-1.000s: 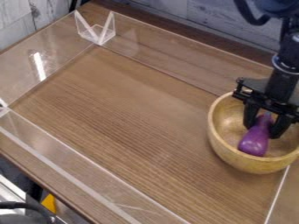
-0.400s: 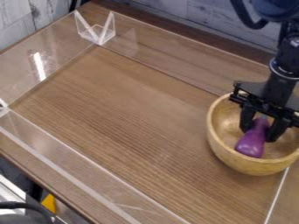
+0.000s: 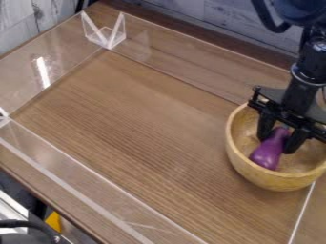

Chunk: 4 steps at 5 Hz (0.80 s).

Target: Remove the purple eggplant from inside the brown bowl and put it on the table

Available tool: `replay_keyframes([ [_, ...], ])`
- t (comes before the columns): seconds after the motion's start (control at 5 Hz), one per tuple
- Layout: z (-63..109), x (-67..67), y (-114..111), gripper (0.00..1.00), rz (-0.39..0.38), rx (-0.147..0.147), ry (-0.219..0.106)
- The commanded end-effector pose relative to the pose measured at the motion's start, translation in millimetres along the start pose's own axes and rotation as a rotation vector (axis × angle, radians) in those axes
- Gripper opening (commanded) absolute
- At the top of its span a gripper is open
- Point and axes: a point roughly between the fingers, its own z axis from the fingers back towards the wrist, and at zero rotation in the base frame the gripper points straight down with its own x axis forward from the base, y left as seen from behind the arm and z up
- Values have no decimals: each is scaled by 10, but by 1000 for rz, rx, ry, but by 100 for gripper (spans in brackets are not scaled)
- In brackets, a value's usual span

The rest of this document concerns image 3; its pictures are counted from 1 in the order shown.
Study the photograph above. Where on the purple toy eggplant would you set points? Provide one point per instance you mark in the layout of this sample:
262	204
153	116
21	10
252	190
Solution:
266	154

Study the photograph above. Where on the clear acrylic corner bracket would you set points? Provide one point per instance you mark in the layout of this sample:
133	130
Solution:
106	37

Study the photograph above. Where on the brown wooden bowl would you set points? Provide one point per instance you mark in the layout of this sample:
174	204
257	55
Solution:
300	168

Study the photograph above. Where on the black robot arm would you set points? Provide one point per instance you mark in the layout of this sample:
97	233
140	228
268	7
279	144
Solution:
293	104

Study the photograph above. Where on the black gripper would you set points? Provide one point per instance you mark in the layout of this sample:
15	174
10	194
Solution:
309	125

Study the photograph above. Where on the clear acrylic enclosure wall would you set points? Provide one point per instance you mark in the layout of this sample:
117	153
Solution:
114	134

